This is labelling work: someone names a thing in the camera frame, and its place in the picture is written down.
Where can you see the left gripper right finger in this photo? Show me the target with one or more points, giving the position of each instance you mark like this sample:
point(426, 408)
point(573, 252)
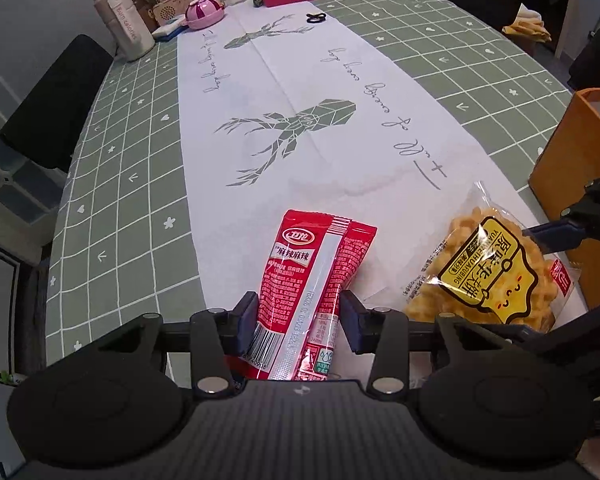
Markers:
point(382, 332)

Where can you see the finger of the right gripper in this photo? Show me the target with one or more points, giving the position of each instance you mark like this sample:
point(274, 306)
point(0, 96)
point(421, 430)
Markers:
point(562, 339)
point(556, 236)

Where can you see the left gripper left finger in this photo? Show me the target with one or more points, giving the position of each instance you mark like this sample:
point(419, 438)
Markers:
point(214, 335)

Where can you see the yellow label crispy snack bag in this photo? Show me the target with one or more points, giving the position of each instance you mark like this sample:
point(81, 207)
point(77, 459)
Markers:
point(485, 270)

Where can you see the red spicy strip packet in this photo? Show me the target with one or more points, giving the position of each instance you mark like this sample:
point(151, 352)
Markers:
point(314, 257)

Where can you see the orange cardboard box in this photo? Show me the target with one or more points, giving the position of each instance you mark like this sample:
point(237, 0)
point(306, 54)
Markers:
point(571, 160)

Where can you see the green checked tablecloth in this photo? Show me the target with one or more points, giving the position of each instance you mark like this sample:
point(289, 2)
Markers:
point(122, 245)

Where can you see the folded cloth stack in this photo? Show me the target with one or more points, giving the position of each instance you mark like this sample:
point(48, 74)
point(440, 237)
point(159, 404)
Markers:
point(527, 28)

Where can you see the white table runner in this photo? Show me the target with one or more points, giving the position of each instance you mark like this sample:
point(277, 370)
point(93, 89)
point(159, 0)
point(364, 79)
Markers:
point(279, 114)

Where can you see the black chair left side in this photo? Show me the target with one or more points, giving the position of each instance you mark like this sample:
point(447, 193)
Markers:
point(47, 125)

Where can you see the blue white small box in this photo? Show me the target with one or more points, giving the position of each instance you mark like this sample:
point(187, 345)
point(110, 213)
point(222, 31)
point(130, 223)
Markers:
point(171, 29)

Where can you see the white thermos bottle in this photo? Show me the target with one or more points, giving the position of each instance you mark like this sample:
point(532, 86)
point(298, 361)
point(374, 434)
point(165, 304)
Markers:
point(127, 26)

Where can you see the black hair clip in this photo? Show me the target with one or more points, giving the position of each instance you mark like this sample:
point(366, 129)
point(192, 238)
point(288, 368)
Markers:
point(315, 18)

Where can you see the pink round container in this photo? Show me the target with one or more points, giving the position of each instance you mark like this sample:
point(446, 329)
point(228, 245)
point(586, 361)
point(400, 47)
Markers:
point(201, 14)

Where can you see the beige speaker box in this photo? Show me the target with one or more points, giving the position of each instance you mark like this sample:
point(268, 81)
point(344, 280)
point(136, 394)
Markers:
point(166, 10)

